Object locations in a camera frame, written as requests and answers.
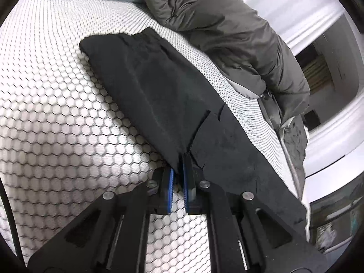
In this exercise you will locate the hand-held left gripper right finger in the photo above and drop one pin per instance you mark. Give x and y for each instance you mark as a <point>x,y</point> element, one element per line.
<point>187,189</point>

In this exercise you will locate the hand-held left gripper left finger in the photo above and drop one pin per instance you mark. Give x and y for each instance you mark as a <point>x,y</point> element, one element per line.
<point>170,189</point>

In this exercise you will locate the black pants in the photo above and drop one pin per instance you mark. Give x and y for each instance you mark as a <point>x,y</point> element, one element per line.
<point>159,91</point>

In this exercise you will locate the bed with honeycomb cover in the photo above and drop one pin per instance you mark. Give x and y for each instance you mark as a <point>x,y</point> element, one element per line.
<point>57,105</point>

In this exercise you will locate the white curtain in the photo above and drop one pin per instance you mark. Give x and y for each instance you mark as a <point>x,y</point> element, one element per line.
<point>284,5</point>
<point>332,139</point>

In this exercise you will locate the grey duvet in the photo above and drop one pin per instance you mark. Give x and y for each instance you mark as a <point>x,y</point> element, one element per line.
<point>227,28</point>

